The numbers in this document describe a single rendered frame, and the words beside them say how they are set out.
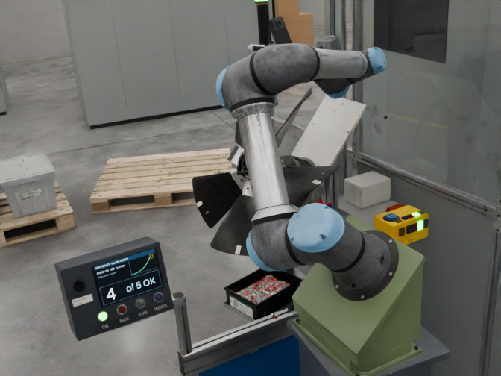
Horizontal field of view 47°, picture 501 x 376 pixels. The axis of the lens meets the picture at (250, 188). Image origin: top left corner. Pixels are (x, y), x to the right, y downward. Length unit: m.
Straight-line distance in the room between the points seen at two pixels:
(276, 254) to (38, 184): 3.55
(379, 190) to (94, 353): 1.76
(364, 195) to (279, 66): 1.26
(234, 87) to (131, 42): 6.02
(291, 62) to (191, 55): 6.24
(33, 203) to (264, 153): 3.56
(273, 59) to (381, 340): 0.71
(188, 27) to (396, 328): 6.45
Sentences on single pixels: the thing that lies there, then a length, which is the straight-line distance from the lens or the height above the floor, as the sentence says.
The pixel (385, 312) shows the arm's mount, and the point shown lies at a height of 1.16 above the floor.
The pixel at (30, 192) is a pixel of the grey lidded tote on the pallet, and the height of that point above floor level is 0.34.
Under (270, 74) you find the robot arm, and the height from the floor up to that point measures 1.67.
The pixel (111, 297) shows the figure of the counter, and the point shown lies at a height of 1.15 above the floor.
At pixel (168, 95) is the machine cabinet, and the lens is 7.63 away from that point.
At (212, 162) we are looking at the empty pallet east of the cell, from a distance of 5.41.
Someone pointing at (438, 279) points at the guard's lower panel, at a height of 0.57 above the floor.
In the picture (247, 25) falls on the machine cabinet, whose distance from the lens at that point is 7.80.
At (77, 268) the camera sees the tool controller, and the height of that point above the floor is 1.25.
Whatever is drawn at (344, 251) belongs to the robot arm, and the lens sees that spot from 1.32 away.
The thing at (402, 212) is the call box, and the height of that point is 1.07.
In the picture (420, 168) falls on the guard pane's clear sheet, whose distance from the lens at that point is 2.56.
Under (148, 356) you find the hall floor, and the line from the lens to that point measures 3.23.
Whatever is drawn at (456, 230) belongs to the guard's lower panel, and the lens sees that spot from 2.49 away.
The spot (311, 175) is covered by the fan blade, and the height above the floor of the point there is 1.22.
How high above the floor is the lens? 1.95
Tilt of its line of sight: 22 degrees down
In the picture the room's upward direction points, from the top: 4 degrees counter-clockwise
